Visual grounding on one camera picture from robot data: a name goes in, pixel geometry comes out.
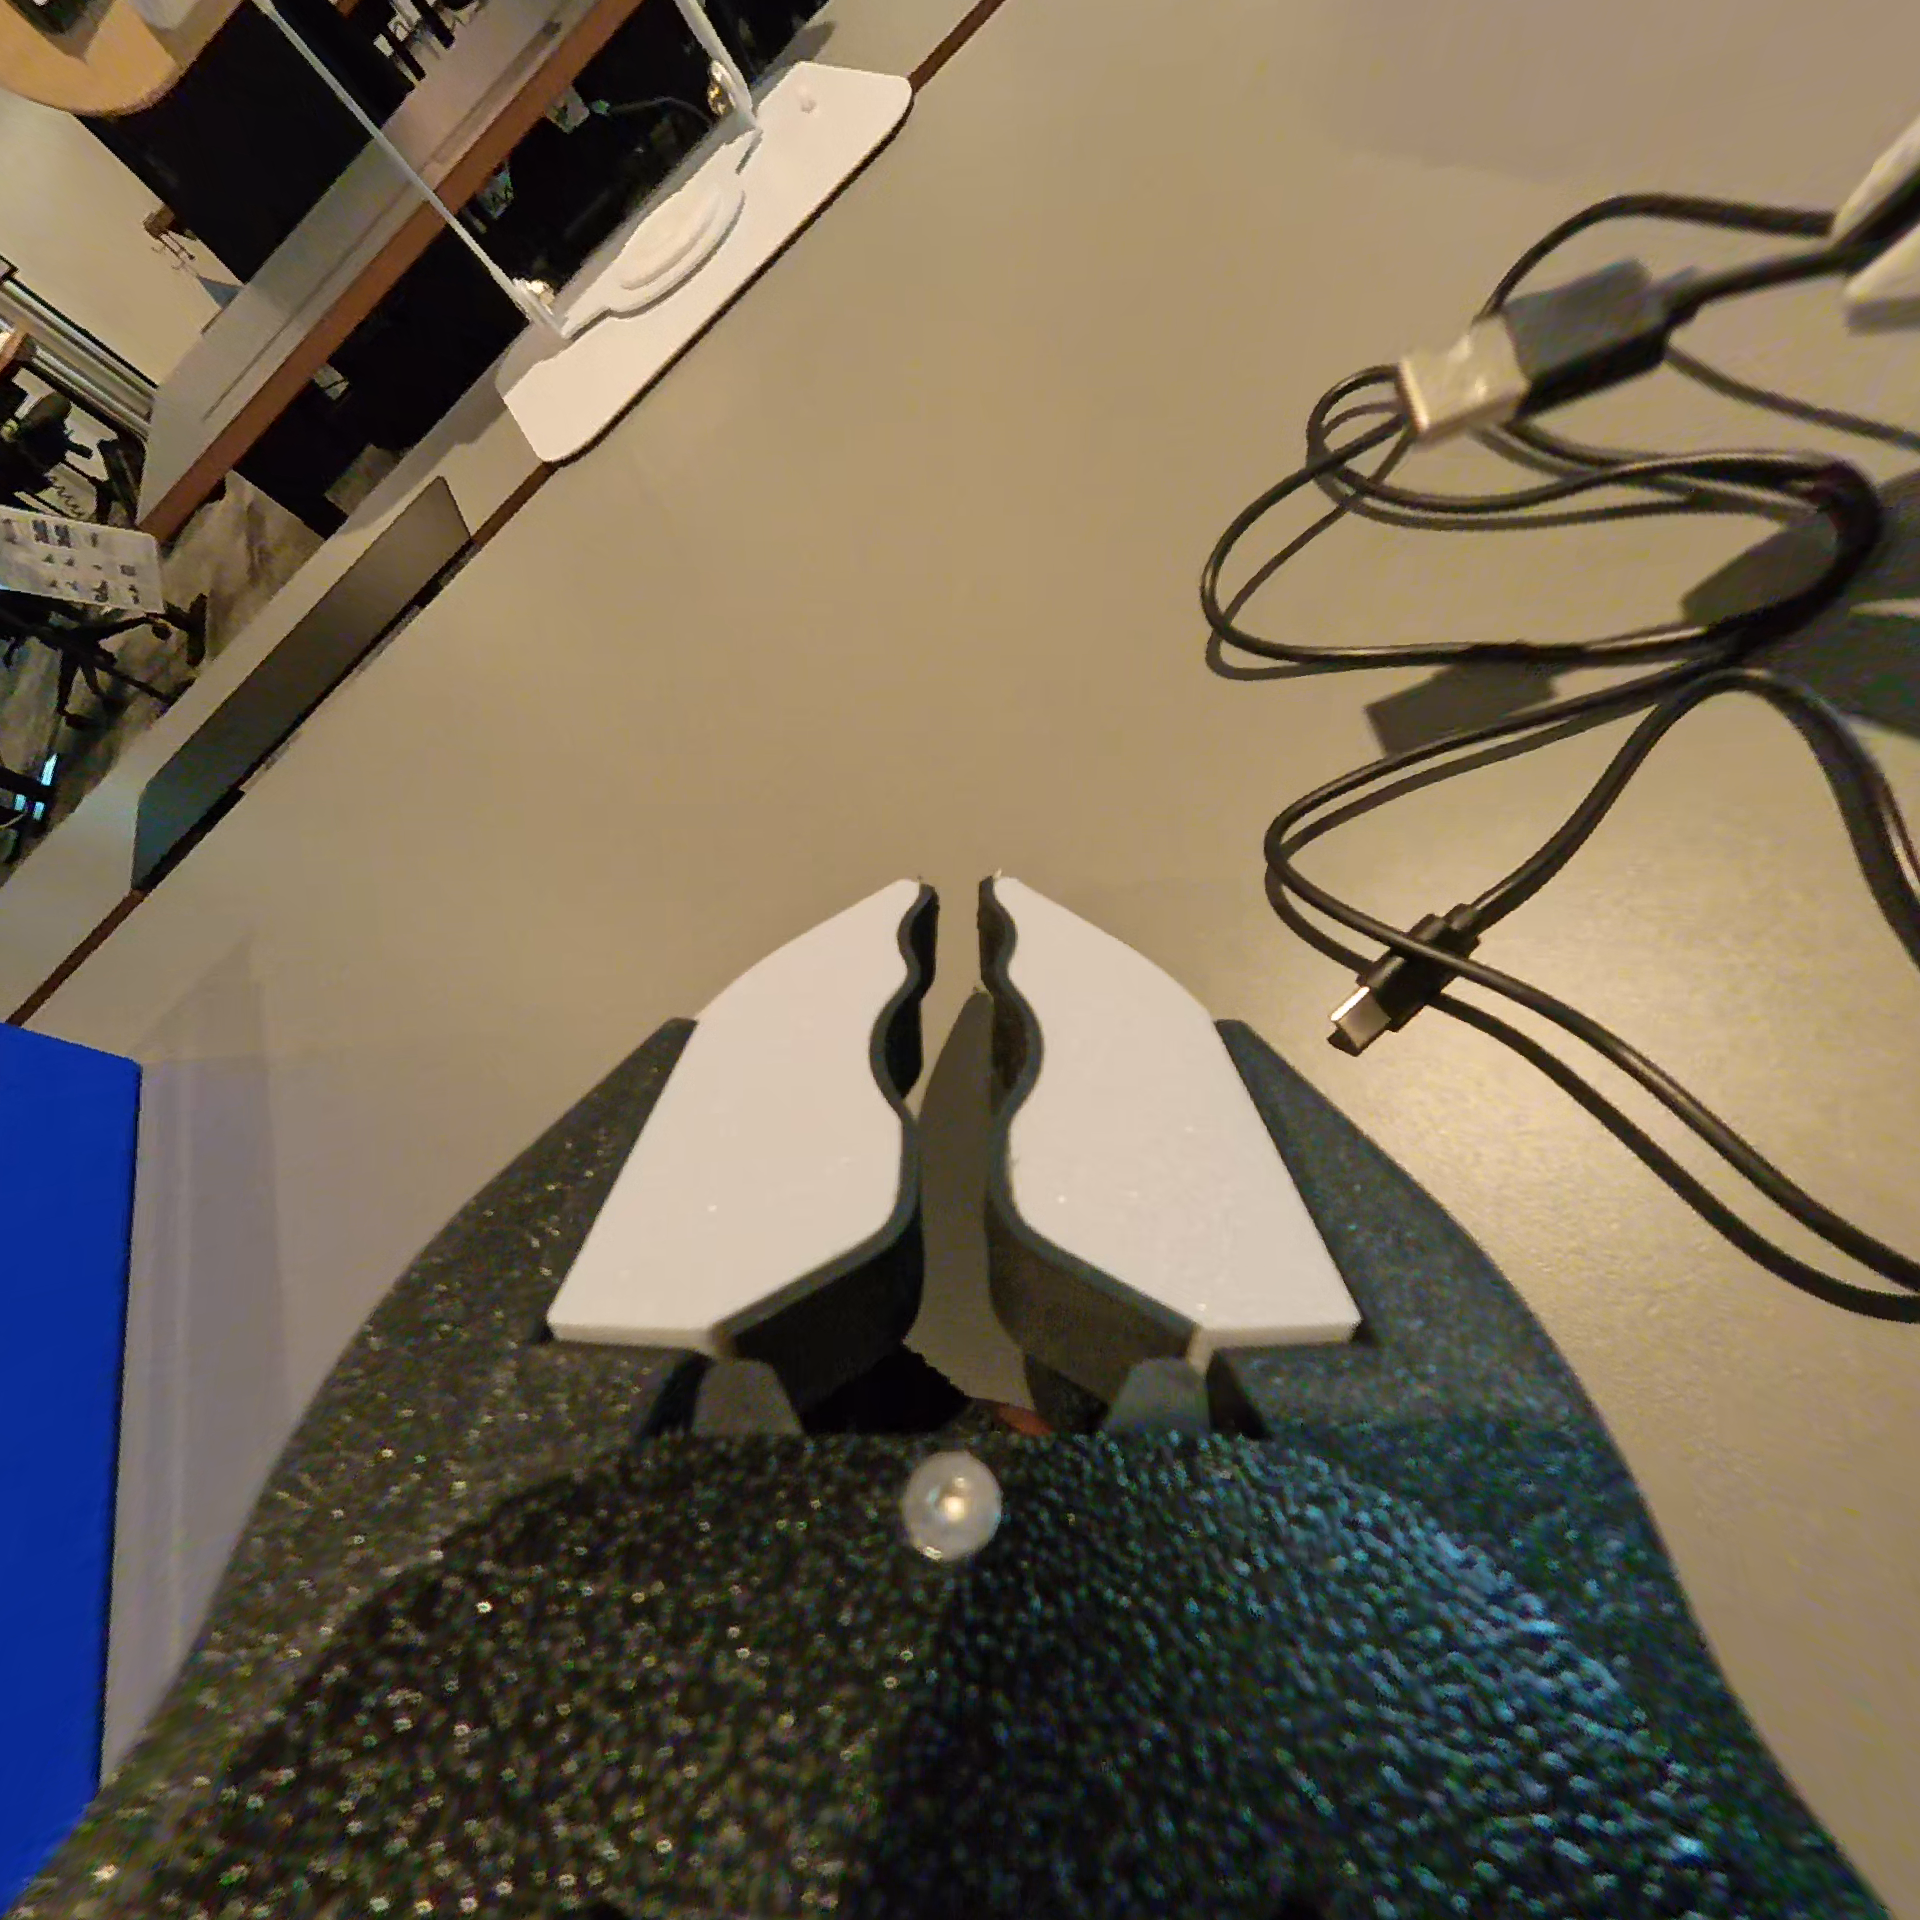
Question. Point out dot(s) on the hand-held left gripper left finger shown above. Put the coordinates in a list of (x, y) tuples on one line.
[(735, 1171)]

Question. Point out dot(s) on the blue plastic bin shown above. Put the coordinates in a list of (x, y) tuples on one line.
[(60, 1348)]

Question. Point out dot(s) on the wooden office table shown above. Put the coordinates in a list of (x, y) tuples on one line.
[(256, 376)]

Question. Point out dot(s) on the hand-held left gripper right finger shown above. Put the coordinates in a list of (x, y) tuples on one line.
[(1171, 1171)]

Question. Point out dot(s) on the white document stand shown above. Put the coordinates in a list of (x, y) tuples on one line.
[(748, 227)]

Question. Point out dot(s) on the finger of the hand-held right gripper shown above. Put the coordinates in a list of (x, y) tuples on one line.
[(1893, 289), (1893, 192)]

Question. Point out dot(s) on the printed paper sign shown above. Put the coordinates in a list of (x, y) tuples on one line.
[(83, 559)]

